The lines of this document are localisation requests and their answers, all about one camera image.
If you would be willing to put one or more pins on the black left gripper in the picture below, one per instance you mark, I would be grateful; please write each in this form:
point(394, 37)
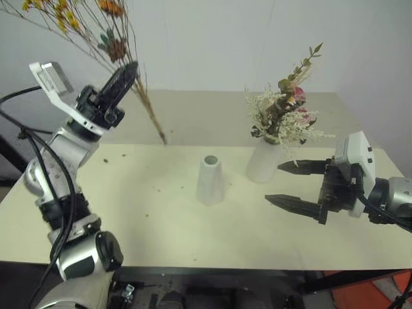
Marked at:
point(96, 111)

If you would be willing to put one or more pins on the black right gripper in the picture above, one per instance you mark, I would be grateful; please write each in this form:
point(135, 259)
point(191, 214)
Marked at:
point(339, 190)

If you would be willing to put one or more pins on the yellow orange dried flower bouquet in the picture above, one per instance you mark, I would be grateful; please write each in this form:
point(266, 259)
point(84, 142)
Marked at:
point(151, 110)

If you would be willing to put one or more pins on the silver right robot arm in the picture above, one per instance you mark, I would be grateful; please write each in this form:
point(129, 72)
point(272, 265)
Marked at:
point(399, 191)

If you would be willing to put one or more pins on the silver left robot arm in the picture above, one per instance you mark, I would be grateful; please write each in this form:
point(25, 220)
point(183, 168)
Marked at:
point(54, 167)

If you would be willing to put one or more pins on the white pink dried flower bouquet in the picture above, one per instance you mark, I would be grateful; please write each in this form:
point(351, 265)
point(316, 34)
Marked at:
point(279, 107)

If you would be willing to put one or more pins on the white cone vase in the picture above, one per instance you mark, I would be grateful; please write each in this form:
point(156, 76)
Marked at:
point(210, 185)
point(262, 165)

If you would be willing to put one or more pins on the orange floor object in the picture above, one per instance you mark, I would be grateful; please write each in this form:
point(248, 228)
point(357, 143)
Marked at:
point(360, 296)

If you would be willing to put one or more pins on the dark rounded shape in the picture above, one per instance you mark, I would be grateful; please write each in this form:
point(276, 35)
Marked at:
point(172, 301)

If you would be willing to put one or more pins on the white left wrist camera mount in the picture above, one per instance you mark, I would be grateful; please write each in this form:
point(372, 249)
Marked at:
point(50, 80)

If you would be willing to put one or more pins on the black table frame bar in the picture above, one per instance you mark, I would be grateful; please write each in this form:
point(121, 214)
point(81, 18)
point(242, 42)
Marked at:
point(225, 273)

